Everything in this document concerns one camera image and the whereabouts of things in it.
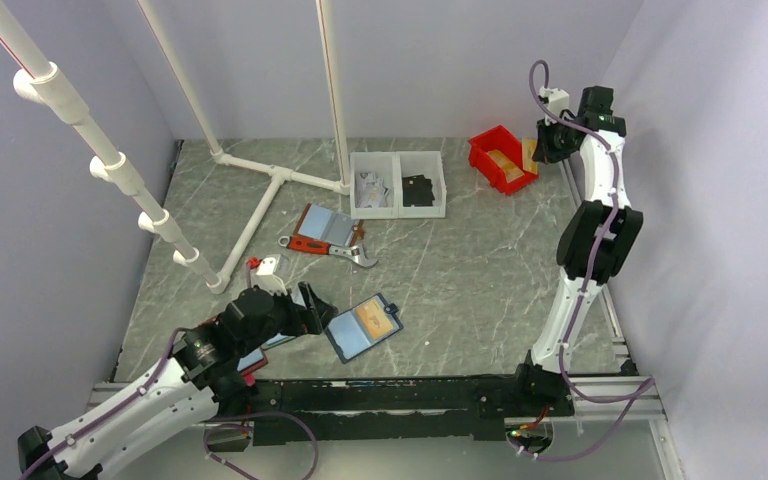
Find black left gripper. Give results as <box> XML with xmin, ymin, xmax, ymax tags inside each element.
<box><xmin>239</xmin><ymin>280</ymin><xmax>336</xmax><ymax>356</ymax></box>

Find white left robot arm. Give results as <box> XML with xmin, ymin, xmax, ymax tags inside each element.
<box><xmin>17</xmin><ymin>282</ymin><xmax>339</xmax><ymax>479</ymax></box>

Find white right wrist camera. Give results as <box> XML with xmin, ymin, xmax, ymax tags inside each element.
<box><xmin>538</xmin><ymin>87</ymin><xmax>570</xmax><ymax>125</ymax></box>

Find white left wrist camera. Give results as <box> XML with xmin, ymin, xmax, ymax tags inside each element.
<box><xmin>244</xmin><ymin>254</ymin><xmax>289</xmax><ymax>295</ymax></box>

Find orange card in holder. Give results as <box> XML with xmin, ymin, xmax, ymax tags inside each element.
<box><xmin>355</xmin><ymin>297</ymin><xmax>397</xmax><ymax>341</ymax></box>

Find gold cards in bin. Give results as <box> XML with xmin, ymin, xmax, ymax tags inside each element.
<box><xmin>488</xmin><ymin>149</ymin><xmax>524</xmax><ymax>183</ymax></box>

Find white bin with black cards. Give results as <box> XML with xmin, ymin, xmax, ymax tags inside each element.
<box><xmin>396</xmin><ymin>151</ymin><xmax>447</xmax><ymax>219</ymax></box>

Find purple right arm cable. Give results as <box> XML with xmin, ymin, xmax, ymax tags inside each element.
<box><xmin>506</xmin><ymin>59</ymin><xmax>657</xmax><ymax>464</ymax></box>

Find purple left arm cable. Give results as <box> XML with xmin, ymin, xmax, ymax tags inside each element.
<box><xmin>19</xmin><ymin>327</ymin><xmax>322</xmax><ymax>480</ymax></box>

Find green open card holder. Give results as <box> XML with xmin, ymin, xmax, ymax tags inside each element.
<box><xmin>261</xmin><ymin>334</ymin><xmax>296</xmax><ymax>351</ymax></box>

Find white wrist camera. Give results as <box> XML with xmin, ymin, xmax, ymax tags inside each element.
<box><xmin>538</xmin><ymin>87</ymin><xmax>570</xmax><ymax>125</ymax></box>
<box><xmin>244</xmin><ymin>254</ymin><xmax>289</xmax><ymax>295</ymax></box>

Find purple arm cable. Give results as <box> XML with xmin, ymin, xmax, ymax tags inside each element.
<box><xmin>19</xmin><ymin>327</ymin><xmax>322</xmax><ymax>480</ymax></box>
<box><xmin>506</xmin><ymin>59</ymin><xmax>657</xmax><ymax>464</ymax></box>

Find red open card holder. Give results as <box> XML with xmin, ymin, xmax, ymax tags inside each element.
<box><xmin>237</xmin><ymin>348</ymin><xmax>268</xmax><ymax>386</ymax></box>

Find red plastic bin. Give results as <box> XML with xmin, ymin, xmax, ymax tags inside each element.
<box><xmin>468</xmin><ymin>125</ymin><xmax>539</xmax><ymax>196</ymax></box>

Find navy blue card holder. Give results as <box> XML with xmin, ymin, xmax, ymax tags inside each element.
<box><xmin>325</xmin><ymin>293</ymin><xmax>404</xmax><ymax>364</ymax></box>

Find orange handled adjustable wrench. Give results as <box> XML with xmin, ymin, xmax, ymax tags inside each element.
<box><xmin>278</xmin><ymin>236</ymin><xmax>378</xmax><ymax>268</ymax></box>

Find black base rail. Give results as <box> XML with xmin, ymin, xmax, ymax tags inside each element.
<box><xmin>212</xmin><ymin>372</ymin><xmax>575</xmax><ymax>446</ymax></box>

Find white pvc pipe frame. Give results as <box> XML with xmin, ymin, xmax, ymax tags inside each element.
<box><xmin>0</xmin><ymin>0</ymin><xmax>359</xmax><ymax>295</ymax></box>

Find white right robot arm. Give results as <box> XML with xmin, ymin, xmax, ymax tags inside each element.
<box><xmin>510</xmin><ymin>86</ymin><xmax>644</xmax><ymax>415</ymax></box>

